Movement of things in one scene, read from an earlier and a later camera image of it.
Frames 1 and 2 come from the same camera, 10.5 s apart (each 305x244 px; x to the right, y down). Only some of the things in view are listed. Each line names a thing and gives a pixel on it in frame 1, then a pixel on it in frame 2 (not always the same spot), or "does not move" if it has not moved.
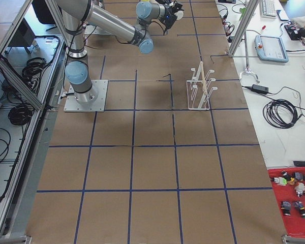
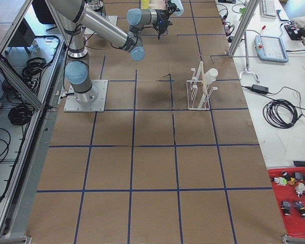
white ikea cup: (179, 14) -> (210, 76)
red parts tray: (294, 190) does not move
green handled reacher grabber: (242, 11) does not move
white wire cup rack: (197, 91) does not move
